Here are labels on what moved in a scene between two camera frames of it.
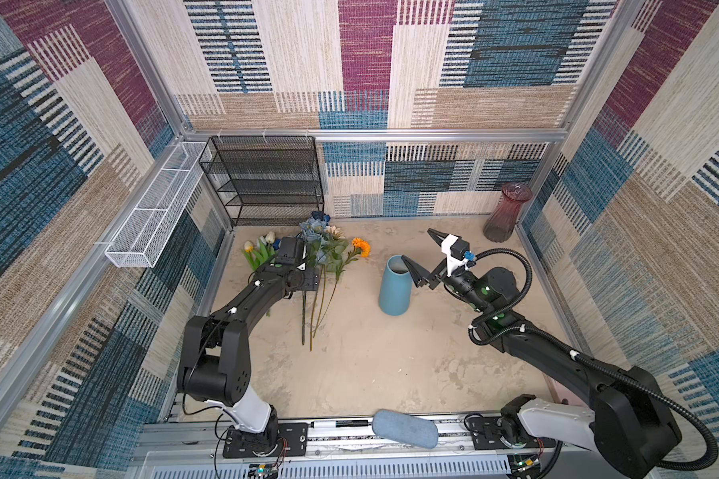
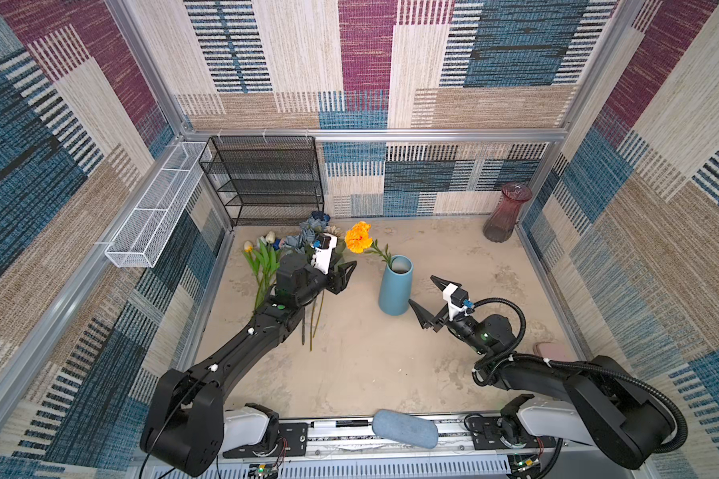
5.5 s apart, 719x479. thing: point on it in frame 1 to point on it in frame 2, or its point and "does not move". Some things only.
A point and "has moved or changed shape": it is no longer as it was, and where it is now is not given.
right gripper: x=420 y=275 to x=424 y=317
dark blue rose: x=320 y=215 does not move
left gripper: x=311 y=278 to x=339 y=281
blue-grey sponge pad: x=412 y=430 does not move
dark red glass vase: x=500 y=222 does not move
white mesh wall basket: x=142 y=240 does not move
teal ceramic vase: x=395 y=287 does not move
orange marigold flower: x=362 y=248 has moved or changed shape
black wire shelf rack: x=266 y=179 does not move
